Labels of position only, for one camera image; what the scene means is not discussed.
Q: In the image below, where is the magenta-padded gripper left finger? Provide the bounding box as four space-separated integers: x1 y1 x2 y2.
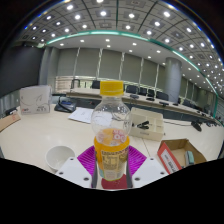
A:
54 145 99 189

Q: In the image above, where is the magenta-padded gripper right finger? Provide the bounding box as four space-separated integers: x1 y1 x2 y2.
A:
125 145 169 189

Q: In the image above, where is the clear yellow-capped drink bottle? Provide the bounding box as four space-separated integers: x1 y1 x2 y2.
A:
90 80 133 182

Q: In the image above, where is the red-edged white pad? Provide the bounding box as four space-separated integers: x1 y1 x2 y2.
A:
157 142 184 175

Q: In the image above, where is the beige desk tray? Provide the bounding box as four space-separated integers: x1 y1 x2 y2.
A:
129 106 165 142

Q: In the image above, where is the open brown cardboard box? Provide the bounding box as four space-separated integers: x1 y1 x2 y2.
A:
156 138 208 175

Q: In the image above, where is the green whiteboard eraser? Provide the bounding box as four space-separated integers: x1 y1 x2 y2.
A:
185 150 195 166

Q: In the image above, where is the black stapler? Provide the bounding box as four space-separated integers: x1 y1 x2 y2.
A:
136 120 150 130

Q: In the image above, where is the white paper sheet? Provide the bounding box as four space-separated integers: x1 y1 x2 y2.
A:
67 106 95 125

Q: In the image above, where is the black desk microphone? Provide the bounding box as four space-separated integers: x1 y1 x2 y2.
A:
190 120 203 132

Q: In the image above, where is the black desk telephone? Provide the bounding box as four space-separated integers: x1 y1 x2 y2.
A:
53 96 78 114

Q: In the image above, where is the long curved conference desk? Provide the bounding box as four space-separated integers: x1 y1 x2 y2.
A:
64 87 218 123

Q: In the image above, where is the white carton box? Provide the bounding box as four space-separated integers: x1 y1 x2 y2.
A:
19 84 53 116

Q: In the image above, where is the brown paper envelope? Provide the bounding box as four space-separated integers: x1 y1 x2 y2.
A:
0 110 22 133

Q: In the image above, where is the row of black office chairs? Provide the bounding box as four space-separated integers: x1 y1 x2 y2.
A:
89 79 214 113

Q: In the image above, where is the group of ceiling lights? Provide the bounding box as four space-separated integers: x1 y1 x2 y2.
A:
19 0 224 88

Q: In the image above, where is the white patterned mug blue handle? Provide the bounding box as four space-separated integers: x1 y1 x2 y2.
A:
45 145 77 173

